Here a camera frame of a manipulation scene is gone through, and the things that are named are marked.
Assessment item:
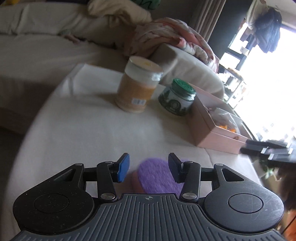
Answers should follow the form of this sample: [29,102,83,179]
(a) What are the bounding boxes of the hanging clothes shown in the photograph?
[246,0,283,54]

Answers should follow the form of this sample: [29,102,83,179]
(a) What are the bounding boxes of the green pillow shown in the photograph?
[139,0,161,10]

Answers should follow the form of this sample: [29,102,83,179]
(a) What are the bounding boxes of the pink cardboard box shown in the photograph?
[188,85,252,154]

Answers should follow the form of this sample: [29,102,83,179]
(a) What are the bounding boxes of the clear plastic bag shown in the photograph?
[214,108,239,132]

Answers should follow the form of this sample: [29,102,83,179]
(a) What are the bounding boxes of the glass jar with green lid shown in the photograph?
[158,78,196,116]

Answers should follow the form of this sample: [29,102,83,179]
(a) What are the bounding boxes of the clear jar with beige label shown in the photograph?
[115,56,164,114]

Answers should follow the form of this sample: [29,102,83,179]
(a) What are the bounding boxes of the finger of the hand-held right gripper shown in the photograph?
[240,146,296,161]
[245,138,289,149]

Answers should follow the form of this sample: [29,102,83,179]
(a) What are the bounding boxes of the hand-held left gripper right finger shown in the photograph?
[168,152,246,202]

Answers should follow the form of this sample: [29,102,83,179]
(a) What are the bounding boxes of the white shoe rack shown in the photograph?
[221,67,246,109]

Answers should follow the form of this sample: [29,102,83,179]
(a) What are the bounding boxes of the pink floral blanket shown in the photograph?
[129,19,220,72]

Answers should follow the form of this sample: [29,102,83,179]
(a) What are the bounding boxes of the orange rubber toy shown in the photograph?
[218,124,238,139]

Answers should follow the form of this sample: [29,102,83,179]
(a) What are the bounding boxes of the beige curtain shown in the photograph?
[191,0,226,43]

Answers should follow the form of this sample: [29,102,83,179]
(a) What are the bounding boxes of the cream pillow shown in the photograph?
[88,0,152,25]

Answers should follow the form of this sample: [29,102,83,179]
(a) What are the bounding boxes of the pink and purple sponge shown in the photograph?
[131,158,185,195]

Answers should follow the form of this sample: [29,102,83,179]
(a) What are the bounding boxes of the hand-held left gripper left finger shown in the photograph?
[54,153,130,202]

